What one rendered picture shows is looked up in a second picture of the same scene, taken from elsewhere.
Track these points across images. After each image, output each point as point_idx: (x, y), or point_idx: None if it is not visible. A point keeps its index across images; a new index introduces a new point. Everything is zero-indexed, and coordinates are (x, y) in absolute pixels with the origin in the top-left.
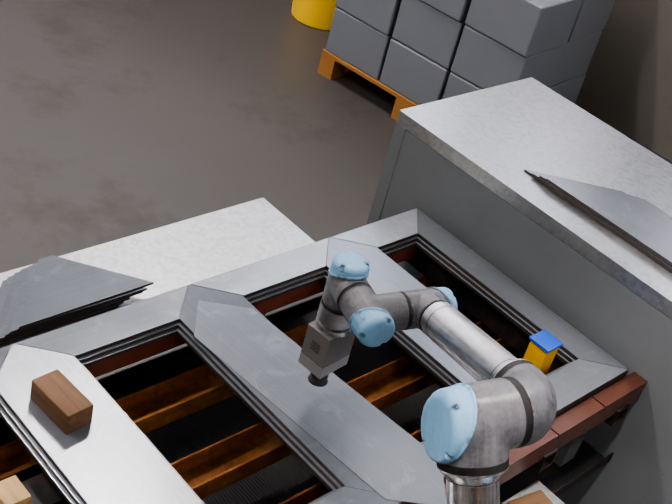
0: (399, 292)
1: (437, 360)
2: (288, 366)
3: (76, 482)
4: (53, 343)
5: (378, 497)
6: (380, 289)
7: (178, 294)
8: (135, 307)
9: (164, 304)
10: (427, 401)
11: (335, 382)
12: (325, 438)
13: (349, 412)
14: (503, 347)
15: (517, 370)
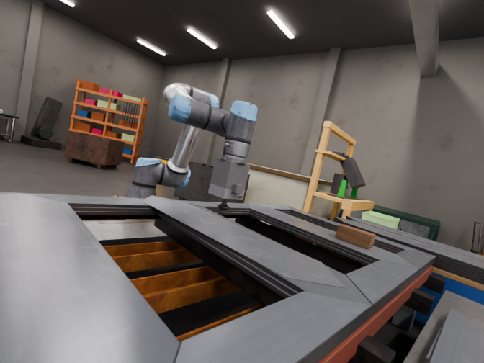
0: (211, 106)
1: (83, 224)
2: (238, 239)
3: (320, 226)
4: (400, 266)
5: (187, 202)
6: (82, 291)
7: (369, 294)
8: (388, 284)
9: (369, 285)
10: (218, 106)
11: (200, 229)
12: (212, 216)
13: (194, 219)
14: (174, 89)
15: (183, 86)
